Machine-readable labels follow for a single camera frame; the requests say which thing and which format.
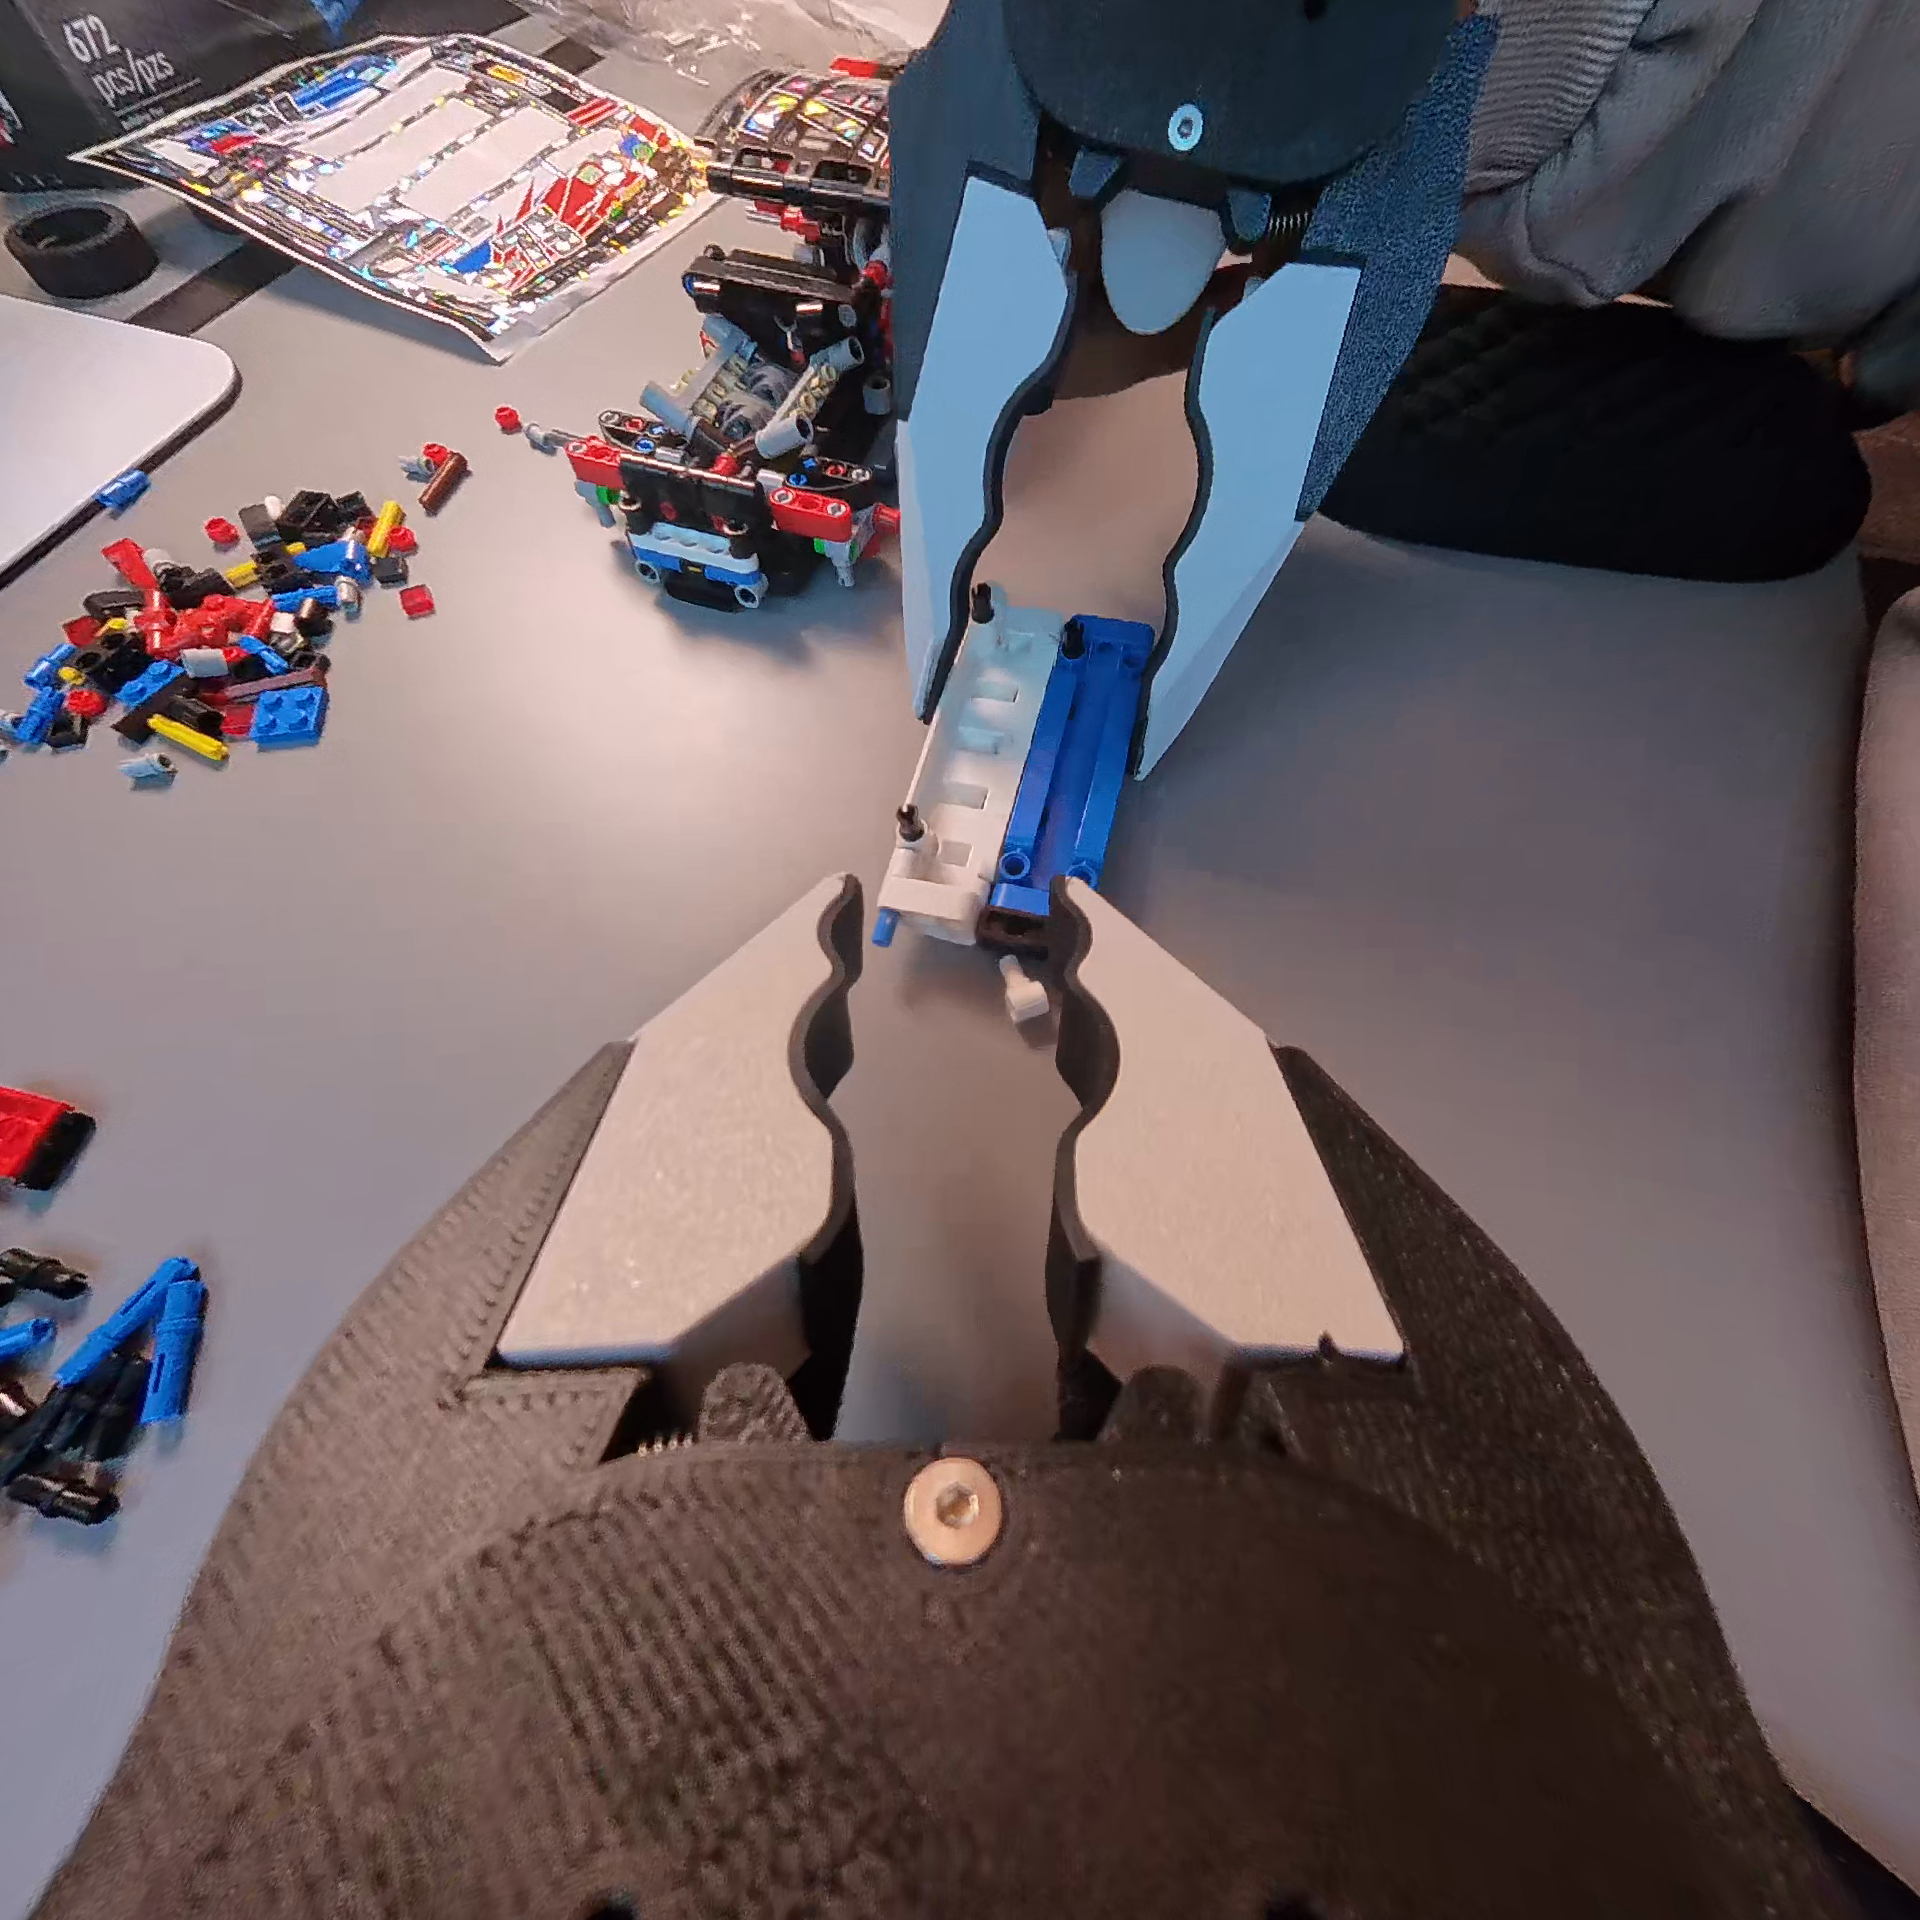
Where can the red lego brick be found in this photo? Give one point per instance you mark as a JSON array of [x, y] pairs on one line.
[[36, 1133]]

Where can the lego set box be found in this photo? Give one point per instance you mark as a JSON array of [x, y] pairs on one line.
[[149, 76]]

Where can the black lego tire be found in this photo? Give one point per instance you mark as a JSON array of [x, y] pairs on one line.
[[82, 248]]

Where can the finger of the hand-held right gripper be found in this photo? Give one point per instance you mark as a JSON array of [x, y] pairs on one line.
[[960, 376], [1260, 449]]

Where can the partly built lego car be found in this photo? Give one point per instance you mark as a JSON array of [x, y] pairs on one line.
[[750, 449]]

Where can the small white lego connector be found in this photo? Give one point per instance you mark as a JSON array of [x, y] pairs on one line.
[[1025, 996]]

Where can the small blue lego pin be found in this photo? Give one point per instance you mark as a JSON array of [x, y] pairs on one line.
[[125, 490]]

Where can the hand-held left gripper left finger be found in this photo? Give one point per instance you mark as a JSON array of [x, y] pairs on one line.
[[676, 1201]]

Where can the pile of mixed lego pieces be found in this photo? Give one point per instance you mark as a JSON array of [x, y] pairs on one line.
[[227, 614]]

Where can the pile of blue black pins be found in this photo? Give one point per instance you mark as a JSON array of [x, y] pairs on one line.
[[106, 1380]]

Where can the blue and white lego panel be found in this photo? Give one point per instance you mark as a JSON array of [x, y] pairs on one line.
[[1050, 781]]

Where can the shiny sticker sheet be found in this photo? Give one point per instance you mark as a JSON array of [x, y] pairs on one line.
[[420, 181]]

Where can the person's right forearm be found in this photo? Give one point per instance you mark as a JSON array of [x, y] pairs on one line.
[[1681, 134]]

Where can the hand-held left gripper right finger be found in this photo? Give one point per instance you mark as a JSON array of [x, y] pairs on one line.
[[1229, 1201]]

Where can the heap of clear plastic bags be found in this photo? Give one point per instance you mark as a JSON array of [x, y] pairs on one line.
[[721, 30]]

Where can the white book stand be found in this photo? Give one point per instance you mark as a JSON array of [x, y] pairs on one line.
[[89, 420]]

